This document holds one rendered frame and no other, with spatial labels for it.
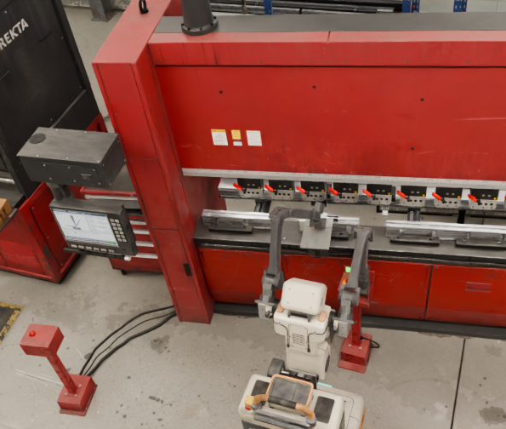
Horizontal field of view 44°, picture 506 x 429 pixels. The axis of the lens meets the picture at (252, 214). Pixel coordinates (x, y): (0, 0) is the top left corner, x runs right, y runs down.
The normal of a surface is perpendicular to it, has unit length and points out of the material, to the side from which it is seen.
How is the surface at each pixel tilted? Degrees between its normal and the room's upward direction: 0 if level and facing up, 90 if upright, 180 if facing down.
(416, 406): 0
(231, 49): 90
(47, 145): 0
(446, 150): 90
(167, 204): 90
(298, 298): 48
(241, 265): 90
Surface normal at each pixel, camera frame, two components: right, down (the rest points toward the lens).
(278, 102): -0.19, 0.71
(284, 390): -0.12, -0.70
